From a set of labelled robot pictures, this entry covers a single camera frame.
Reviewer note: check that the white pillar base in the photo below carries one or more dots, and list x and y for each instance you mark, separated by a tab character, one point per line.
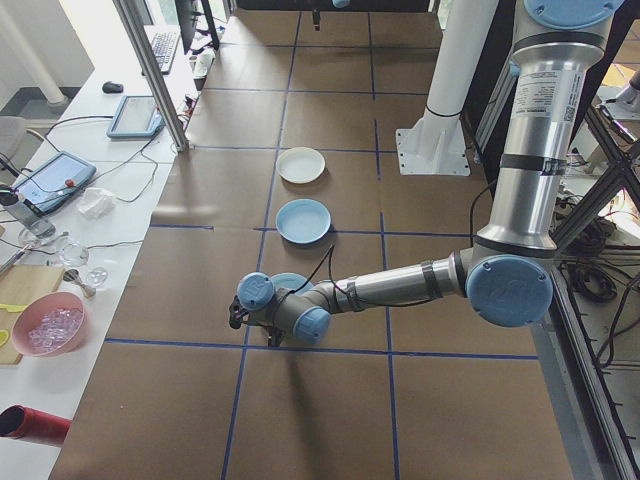
450	75

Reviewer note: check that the white pipe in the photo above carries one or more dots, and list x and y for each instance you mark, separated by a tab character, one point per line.
47	85

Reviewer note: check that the light blue teach pendant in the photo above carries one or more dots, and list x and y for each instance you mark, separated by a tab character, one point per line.
55	180
135	115

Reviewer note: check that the black frame cover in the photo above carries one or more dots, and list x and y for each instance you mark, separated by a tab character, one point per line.
487	165

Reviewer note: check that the metal V-shaped frame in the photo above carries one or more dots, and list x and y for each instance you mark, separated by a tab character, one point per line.
565	360

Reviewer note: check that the clear glass bowl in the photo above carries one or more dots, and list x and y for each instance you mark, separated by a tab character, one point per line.
71	252

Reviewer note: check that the aluminium profile post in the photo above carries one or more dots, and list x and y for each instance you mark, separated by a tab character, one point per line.
160	90

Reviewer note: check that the metal spoon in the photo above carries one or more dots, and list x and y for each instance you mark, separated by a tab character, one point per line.
30	252

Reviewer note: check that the small clear glass lid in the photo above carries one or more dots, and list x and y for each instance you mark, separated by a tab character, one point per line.
97	278

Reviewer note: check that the light blue round plate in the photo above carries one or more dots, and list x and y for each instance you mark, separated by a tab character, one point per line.
303	221
290	281

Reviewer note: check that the white side desk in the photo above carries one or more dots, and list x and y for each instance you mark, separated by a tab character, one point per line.
50	385

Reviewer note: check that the red cylinder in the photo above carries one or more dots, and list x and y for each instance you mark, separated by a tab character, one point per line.
40	425

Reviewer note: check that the yellow plastic utensil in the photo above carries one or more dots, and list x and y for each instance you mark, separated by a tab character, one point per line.
11	308

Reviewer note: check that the black computer monitor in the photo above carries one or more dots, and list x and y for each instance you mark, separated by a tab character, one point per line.
187	25

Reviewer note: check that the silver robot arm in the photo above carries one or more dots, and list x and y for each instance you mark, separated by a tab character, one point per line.
535	150
341	3

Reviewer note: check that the pink bowl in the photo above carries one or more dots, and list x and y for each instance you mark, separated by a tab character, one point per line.
50	325

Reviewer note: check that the small metal jigger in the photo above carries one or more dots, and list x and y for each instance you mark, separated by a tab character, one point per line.
80	282

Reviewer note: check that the wooden cutting board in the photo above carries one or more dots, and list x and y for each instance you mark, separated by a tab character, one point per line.
30	285

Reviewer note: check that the white round plate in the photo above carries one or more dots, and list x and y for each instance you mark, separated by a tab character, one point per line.
301	165

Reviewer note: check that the crumpled white tissue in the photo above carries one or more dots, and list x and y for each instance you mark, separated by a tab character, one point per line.
96	204

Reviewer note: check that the black computer keyboard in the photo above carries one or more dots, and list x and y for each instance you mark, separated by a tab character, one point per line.
165	50

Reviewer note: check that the grey chair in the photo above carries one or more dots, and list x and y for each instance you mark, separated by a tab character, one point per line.
12	135

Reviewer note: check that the black computer mouse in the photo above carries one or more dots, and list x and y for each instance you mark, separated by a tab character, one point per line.
112	87

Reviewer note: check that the clear bottle with black cap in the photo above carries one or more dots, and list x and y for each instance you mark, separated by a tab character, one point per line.
27	217

